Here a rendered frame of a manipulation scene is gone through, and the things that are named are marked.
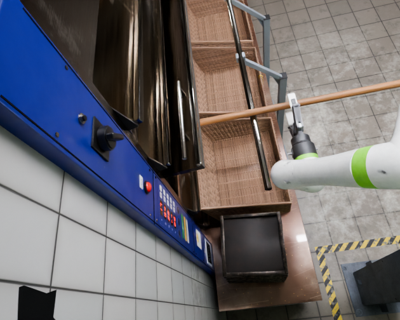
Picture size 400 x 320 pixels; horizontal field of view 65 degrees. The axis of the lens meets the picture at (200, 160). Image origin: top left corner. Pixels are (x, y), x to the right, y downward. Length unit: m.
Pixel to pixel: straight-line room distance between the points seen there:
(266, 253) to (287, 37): 2.41
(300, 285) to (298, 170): 0.85
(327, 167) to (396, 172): 0.20
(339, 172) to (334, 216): 1.55
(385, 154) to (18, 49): 0.77
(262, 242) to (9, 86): 1.27
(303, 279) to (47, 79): 1.55
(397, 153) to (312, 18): 2.88
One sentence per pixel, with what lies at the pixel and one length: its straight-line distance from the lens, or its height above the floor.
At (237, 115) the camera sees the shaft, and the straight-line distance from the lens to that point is 1.38.
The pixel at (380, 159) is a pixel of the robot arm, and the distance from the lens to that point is 0.87.
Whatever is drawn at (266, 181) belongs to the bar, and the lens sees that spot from 1.26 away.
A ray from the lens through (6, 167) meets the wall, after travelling 0.43.
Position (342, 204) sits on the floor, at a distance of 2.53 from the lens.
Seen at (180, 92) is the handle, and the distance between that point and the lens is 1.17.
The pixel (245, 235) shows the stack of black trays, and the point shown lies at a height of 0.87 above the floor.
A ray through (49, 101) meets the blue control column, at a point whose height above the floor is 2.04.
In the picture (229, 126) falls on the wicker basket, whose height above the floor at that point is 0.73.
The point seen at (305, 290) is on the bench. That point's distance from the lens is 1.78.
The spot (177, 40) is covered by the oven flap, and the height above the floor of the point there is 1.41.
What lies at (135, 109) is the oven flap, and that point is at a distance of 0.83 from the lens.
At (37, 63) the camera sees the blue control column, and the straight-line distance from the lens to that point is 0.48.
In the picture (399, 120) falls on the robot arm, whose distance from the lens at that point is 0.93.
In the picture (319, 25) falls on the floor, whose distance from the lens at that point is 3.56.
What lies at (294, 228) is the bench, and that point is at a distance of 1.82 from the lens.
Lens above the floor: 2.34
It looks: 61 degrees down
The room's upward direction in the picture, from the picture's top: 24 degrees counter-clockwise
